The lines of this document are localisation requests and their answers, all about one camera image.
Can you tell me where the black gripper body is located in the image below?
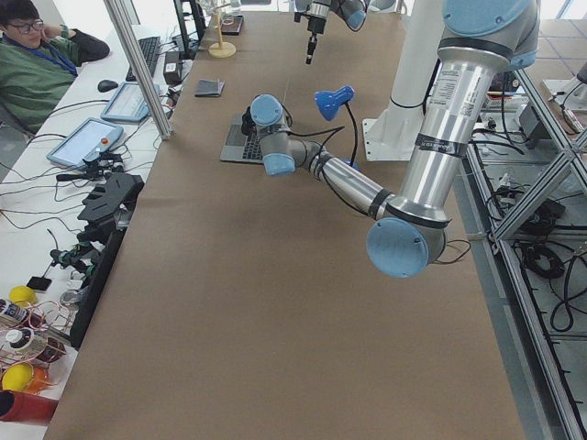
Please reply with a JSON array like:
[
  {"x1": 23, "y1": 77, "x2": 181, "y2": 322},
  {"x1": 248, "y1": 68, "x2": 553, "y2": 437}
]
[
  {"x1": 304, "y1": 3, "x2": 327, "y2": 64},
  {"x1": 240, "y1": 106, "x2": 255, "y2": 135}
]

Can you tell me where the grey laptop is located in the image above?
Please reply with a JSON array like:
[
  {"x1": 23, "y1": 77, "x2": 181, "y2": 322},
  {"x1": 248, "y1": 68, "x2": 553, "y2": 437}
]
[{"x1": 219, "y1": 114, "x2": 262, "y2": 164}]

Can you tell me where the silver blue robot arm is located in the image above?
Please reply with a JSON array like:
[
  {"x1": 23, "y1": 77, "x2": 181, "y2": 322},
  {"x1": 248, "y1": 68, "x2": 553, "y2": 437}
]
[
  {"x1": 293, "y1": 0, "x2": 406, "y2": 65},
  {"x1": 241, "y1": 1, "x2": 540, "y2": 278}
]

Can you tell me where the folded grey cloth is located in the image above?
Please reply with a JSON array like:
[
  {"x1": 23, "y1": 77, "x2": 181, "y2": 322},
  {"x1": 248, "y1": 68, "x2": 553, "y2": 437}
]
[{"x1": 194, "y1": 79, "x2": 225, "y2": 97}]

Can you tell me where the blue desk lamp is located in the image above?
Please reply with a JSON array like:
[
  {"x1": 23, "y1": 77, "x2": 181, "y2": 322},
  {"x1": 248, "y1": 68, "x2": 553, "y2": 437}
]
[{"x1": 315, "y1": 85, "x2": 359, "y2": 170}]

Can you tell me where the wooden stand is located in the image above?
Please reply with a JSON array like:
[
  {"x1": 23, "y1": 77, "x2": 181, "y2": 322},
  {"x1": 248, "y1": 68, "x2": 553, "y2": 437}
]
[{"x1": 208, "y1": 1, "x2": 237, "y2": 59}]

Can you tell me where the dark tray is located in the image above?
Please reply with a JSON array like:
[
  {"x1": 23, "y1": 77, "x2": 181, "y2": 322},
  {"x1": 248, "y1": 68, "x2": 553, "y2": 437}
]
[{"x1": 220, "y1": 16, "x2": 244, "y2": 36}]

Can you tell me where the black small box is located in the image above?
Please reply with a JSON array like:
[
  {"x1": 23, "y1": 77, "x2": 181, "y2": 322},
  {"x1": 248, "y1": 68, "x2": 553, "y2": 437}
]
[{"x1": 163, "y1": 51, "x2": 183, "y2": 85}]

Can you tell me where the upper teach pendant tablet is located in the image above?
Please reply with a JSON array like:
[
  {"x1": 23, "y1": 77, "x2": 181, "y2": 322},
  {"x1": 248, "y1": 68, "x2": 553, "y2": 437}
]
[{"x1": 101, "y1": 82, "x2": 150, "y2": 124}]

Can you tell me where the teach pendant tablet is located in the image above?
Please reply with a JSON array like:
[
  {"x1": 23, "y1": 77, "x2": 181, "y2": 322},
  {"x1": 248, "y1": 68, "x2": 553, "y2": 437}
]
[
  {"x1": 101, "y1": 82, "x2": 150, "y2": 124},
  {"x1": 46, "y1": 117, "x2": 124, "y2": 168}
]

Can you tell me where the black keyboard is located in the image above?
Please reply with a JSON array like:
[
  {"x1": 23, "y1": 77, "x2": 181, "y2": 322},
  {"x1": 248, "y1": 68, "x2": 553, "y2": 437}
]
[{"x1": 138, "y1": 36, "x2": 161, "y2": 77}]

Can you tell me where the black computer mouse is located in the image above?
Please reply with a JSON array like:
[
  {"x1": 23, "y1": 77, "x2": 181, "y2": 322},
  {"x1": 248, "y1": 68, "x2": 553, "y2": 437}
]
[{"x1": 97, "y1": 80, "x2": 118, "y2": 93}]

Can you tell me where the lower teach pendant tablet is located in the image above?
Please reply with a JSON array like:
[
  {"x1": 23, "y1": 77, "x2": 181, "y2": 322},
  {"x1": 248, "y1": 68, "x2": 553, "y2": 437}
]
[{"x1": 46, "y1": 117, "x2": 124, "y2": 168}]

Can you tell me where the black plastic rack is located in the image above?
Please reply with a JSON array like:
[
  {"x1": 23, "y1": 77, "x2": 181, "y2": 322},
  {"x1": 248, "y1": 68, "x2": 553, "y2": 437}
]
[{"x1": 70, "y1": 172, "x2": 144, "y2": 349}]

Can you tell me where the person in green sweater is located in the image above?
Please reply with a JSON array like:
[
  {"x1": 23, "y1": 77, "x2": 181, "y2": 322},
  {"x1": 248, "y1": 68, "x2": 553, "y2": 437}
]
[{"x1": 1, "y1": 1, "x2": 110, "y2": 133}]

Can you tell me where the yellow ball in bowl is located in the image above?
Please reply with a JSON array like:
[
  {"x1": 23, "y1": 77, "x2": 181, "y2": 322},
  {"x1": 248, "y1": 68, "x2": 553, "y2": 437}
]
[{"x1": 1, "y1": 363, "x2": 34, "y2": 392}]

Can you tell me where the red cylinder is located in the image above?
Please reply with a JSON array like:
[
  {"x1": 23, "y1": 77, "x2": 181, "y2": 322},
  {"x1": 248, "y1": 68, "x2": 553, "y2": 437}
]
[{"x1": 1, "y1": 390, "x2": 59, "y2": 426}]

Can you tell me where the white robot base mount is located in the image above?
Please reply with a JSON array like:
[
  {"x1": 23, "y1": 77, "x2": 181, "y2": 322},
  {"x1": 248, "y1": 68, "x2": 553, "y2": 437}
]
[{"x1": 363, "y1": 0, "x2": 444, "y2": 161}]

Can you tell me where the aluminium frame post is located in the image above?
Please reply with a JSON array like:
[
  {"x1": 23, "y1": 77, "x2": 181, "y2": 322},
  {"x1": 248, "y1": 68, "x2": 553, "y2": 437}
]
[{"x1": 104, "y1": 0, "x2": 172, "y2": 140}]

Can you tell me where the aluminium frame structure right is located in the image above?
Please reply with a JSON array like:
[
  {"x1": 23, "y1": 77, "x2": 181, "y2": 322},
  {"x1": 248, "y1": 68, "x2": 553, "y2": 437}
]
[{"x1": 457, "y1": 60, "x2": 586, "y2": 439}]

